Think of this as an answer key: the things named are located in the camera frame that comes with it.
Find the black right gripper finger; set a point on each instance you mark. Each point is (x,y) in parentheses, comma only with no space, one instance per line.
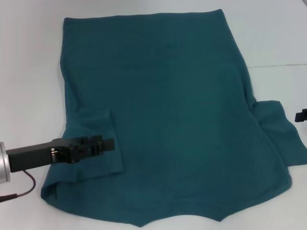
(302,116)

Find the teal blue shirt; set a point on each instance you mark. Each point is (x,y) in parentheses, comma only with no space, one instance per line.
(172,107)

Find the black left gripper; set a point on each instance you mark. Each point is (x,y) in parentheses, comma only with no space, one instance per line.
(33,155)

